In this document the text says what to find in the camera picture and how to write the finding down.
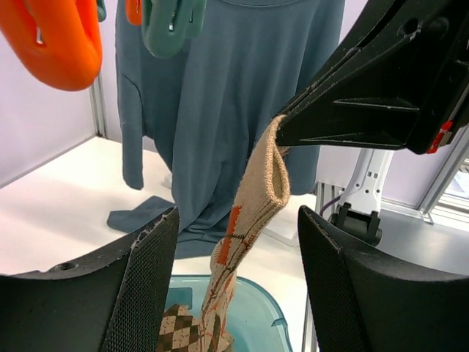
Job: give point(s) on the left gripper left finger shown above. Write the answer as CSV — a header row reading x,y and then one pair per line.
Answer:
x,y
111,299

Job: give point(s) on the teal clip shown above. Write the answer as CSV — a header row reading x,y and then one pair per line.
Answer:
x,y
166,24
101,10

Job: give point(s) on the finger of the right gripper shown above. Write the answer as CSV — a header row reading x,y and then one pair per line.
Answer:
x,y
362,106
385,30

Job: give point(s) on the teal long sleeve shirt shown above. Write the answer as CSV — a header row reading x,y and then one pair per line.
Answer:
x,y
206,107

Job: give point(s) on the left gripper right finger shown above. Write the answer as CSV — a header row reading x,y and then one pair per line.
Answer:
x,y
363,299

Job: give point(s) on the orange clip front left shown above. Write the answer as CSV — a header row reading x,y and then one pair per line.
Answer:
x,y
58,42

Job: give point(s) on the teal plastic basin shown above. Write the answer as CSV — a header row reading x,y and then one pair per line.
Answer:
x,y
254,319

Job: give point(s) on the teal clip front left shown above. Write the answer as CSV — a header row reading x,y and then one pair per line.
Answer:
x,y
166,24

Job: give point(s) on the beige orange argyle sock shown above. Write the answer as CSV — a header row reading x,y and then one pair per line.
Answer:
x,y
263,191

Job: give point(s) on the orange clip right rim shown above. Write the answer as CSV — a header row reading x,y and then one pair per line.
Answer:
x,y
133,10

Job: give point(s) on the brown argyle sock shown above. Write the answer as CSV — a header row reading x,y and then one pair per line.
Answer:
x,y
179,331

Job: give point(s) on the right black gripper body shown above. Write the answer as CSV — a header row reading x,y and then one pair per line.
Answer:
x,y
440,77

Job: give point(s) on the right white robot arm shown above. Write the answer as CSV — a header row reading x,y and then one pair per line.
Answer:
x,y
358,208

